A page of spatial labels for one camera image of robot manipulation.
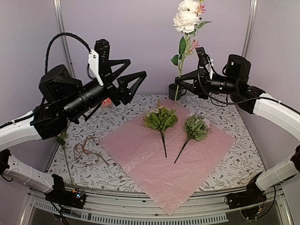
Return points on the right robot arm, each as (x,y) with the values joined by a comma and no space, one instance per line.
(285,121)

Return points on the white rose long stem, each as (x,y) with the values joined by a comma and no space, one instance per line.
(188,21)

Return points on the dark grey metal mug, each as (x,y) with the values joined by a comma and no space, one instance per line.
(175,92)

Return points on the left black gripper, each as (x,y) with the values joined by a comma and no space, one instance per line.
(108,78)

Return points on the pink rose stem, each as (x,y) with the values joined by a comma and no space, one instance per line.
(61,140)

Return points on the beige raffia ribbon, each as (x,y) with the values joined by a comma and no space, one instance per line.
(80,148)

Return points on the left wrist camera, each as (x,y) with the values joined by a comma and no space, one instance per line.
(93,61)

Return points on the front aluminium rail base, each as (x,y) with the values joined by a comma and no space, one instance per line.
(107,207)

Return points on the lilac white flower bouquet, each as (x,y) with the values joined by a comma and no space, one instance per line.
(195,128)

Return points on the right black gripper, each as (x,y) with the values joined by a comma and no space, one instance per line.
(201,84)

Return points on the green white flower sprig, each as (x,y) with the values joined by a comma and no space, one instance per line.
(161,118)

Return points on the red patterned ceramic bowl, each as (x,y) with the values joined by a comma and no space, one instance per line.
(106,103)

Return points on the left aluminium frame post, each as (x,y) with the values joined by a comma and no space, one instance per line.
(61,29)

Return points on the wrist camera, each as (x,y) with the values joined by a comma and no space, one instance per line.
(93,61)
(205,61)

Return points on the right aluminium frame post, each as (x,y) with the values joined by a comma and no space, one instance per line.
(250,27)

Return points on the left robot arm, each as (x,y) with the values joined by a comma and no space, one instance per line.
(65,100)

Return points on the aluminium frame post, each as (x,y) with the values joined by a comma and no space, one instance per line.
(61,29)
(250,27)

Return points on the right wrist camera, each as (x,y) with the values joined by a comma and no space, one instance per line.
(205,61)

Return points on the purple pink wrapping paper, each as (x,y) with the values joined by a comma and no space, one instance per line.
(168,169)

